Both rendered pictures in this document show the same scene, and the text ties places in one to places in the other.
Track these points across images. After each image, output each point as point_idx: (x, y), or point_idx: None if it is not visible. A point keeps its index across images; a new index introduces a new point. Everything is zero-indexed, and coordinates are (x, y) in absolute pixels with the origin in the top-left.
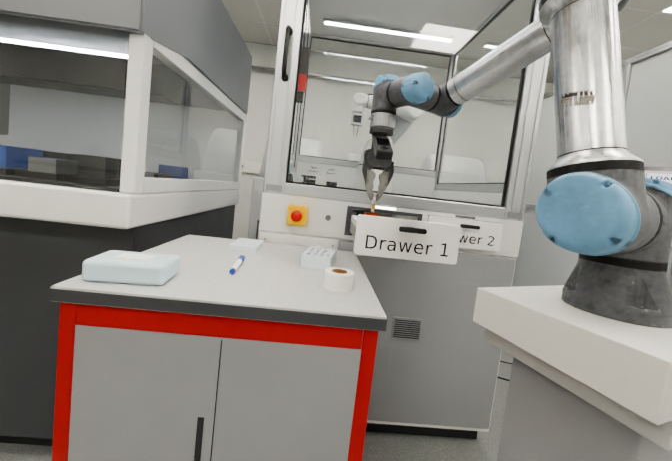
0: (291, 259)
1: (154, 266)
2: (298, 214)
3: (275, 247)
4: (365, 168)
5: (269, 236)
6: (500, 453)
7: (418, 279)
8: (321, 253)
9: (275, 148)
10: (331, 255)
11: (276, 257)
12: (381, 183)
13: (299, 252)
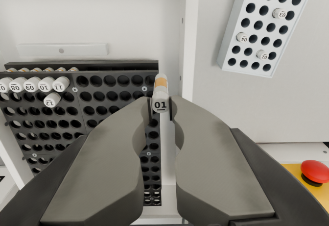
0: (300, 42)
1: None
2: (317, 170)
3: (312, 115)
4: (302, 218)
5: (320, 155)
6: None
7: None
8: (259, 29)
9: None
10: (241, 16)
11: (327, 45)
12: (126, 135)
13: (273, 99)
